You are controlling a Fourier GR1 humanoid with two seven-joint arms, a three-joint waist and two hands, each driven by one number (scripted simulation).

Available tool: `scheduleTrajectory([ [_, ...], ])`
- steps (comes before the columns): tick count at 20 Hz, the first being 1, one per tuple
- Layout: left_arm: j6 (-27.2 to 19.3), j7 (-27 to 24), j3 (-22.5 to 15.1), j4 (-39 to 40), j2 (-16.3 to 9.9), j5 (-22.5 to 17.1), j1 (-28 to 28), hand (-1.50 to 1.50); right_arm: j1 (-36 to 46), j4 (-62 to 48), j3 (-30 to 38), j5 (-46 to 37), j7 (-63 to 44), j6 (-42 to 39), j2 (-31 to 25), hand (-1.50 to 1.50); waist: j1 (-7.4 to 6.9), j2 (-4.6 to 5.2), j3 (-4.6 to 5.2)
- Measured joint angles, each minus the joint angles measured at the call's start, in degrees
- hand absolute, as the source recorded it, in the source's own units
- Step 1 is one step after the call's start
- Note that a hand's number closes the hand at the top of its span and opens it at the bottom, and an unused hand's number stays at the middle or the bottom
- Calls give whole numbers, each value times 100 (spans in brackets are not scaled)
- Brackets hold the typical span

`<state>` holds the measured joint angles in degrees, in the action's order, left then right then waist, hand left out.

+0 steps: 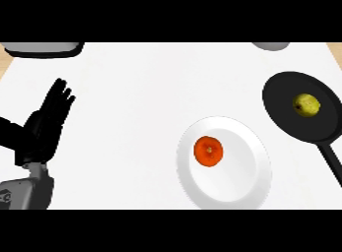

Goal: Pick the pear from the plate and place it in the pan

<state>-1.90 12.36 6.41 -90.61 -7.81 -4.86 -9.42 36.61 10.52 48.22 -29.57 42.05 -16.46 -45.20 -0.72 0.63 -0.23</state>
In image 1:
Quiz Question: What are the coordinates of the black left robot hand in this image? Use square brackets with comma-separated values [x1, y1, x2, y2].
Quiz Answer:
[0, 78, 77, 167]

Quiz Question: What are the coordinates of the white round plate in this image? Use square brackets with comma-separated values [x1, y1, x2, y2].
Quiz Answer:
[175, 115, 274, 211]

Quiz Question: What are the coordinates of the black frying pan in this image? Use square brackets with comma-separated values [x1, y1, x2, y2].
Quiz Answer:
[261, 71, 342, 210]

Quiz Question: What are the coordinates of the yellow-green pear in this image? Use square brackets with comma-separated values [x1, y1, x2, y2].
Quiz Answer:
[292, 93, 322, 118]

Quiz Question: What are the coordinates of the grey and black appliance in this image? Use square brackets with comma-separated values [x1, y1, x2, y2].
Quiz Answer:
[0, 42, 86, 60]

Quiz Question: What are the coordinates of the orange round fruit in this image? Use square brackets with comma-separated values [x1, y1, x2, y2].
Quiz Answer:
[193, 135, 224, 168]

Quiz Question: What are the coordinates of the grey rounded object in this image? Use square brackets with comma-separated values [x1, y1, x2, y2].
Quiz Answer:
[251, 42, 293, 52]

